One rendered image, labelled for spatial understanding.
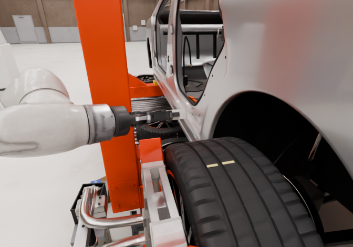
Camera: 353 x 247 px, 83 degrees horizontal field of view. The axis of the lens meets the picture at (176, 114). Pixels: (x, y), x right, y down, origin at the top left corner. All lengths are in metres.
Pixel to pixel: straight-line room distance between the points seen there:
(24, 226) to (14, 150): 1.79
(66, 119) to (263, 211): 0.43
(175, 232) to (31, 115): 0.34
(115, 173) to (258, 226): 0.79
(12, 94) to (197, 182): 0.44
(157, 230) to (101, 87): 0.61
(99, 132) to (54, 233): 1.64
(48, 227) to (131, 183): 1.10
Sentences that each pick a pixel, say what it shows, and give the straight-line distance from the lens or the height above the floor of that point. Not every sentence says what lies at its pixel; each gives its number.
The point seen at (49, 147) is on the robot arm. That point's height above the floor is 1.28.
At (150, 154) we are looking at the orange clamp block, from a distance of 0.68.
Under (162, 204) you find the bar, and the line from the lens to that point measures 0.52.
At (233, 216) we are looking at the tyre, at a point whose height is 1.15.
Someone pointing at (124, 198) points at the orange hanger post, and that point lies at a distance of 1.20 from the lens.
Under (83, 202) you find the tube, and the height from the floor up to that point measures 1.01.
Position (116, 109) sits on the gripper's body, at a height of 1.30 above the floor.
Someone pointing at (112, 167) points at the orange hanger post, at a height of 0.84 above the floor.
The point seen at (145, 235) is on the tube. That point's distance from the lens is 0.57.
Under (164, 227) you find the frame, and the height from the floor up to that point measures 1.12.
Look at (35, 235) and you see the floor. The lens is 2.10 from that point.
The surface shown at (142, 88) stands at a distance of 2.90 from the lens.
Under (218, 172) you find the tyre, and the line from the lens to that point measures 0.48.
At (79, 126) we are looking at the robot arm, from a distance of 0.44.
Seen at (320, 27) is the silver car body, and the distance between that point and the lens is 0.49.
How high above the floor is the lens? 1.48
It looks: 24 degrees down
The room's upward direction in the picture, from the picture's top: straight up
